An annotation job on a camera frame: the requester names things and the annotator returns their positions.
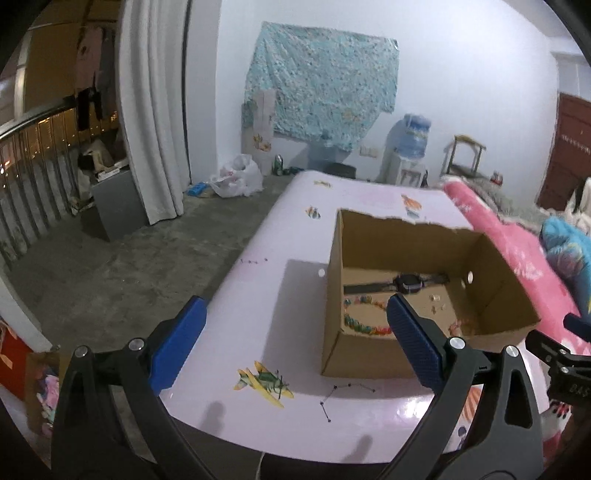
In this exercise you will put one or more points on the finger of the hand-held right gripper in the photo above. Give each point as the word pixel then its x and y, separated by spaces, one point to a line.
pixel 579 327
pixel 549 353

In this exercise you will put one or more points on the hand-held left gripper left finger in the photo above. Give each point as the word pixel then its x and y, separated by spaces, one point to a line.
pixel 178 341

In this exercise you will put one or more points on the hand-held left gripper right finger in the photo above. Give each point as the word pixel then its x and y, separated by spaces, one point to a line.
pixel 415 344

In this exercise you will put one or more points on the small gold hair clips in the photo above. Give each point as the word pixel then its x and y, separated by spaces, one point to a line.
pixel 438 308

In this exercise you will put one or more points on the brown cardboard box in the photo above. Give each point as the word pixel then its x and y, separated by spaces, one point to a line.
pixel 360 357

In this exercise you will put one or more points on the blue printed blanket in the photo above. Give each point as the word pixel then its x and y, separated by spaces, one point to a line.
pixel 568 258

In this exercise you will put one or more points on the pink printed blanket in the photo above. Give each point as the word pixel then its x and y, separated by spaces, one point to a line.
pixel 508 249

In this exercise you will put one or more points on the small open cardboard carton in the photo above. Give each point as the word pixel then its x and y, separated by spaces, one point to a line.
pixel 44 392

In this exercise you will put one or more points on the grey cabinet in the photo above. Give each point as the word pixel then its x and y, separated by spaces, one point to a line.
pixel 120 203

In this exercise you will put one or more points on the small blue floor item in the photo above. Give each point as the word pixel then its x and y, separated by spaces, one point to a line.
pixel 197 189

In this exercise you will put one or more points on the red paper bag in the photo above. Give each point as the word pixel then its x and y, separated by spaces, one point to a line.
pixel 11 364

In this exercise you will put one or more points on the white plastic bag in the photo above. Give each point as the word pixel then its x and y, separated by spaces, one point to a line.
pixel 238 177

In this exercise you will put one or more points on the brown door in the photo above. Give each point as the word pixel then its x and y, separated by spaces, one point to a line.
pixel 568 147

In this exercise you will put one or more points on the wooden chair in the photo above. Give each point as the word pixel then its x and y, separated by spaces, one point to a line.
pixel 466 152

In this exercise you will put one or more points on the green bottle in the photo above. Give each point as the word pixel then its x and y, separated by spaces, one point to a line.
pixel 279 165

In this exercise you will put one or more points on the metal balcony railing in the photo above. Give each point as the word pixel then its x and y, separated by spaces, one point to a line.
pixel 41 184

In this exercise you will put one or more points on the white curtain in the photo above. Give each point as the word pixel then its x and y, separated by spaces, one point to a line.
pixel 154 115

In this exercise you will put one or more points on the white printed board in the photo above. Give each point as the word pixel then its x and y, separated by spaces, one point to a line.
pixel 261 124

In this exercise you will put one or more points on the hanging dark clothes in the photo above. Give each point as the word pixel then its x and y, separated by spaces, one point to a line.
pixel 90 92

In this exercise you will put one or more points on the blue patterned wall cloth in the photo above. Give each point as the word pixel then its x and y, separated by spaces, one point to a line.
pixel 323 78

